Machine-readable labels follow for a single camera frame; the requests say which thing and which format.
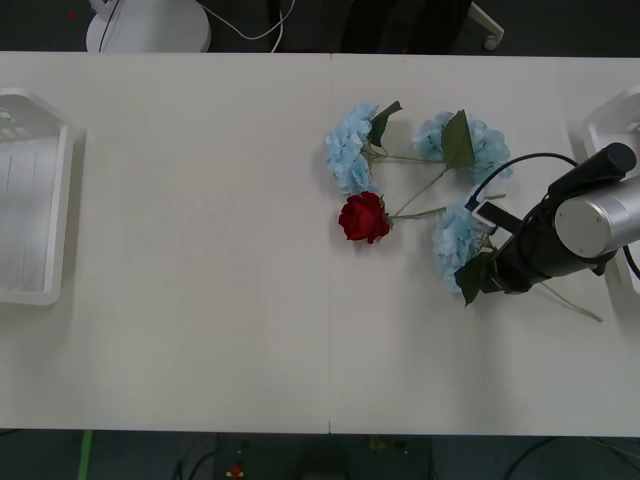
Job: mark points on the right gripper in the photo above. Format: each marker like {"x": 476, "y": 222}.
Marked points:
{"x": 492, "y": 284}

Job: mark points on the red rose with green stem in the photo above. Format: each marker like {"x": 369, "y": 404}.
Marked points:
{"x": 362, "y": 217}

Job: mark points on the pale blue flower with leaf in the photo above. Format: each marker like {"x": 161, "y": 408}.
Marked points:
{"x": 430, "y": 137}
{"x": 345, "y": 150}

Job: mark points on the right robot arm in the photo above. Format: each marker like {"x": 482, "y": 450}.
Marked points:
{"x": 585, "y": 225}

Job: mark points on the shallow white box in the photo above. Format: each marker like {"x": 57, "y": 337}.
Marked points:
{"x": 615, "y": 125}
{"x": 30, "y": 200}

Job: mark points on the white chair base with casters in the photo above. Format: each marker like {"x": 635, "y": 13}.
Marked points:
{"x": 487, "y": 20}

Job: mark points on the red and yellow button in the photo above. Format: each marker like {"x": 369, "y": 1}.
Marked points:
{"x": 235, "y": 471}

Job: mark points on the green floor tape strip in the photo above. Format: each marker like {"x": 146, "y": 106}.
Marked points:
{"x": 86, "y": 455}

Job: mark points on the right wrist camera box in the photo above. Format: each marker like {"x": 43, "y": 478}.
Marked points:
{"x": 484, "y": 214}

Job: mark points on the white round pedestal base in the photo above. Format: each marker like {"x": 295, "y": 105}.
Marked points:
{"x": 160, "y": 30}

